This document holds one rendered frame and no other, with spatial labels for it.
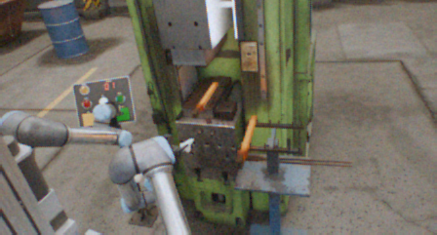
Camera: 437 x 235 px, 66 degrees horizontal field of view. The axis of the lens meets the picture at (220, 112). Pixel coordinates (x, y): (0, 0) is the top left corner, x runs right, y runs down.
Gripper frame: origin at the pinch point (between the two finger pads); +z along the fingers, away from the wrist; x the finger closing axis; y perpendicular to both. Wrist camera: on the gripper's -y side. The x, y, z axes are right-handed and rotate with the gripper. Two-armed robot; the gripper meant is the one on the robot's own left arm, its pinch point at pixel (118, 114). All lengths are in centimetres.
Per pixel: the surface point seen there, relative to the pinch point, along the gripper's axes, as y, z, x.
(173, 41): 35, -10, -38
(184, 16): 45, -20, -46
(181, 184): -62, 72, -23
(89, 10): 259, 617, 172
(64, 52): 127, 410, 169
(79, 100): 12.0, 10.4, 24.0
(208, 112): -7, 7, -51
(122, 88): 15.5, 10.4, -2.2
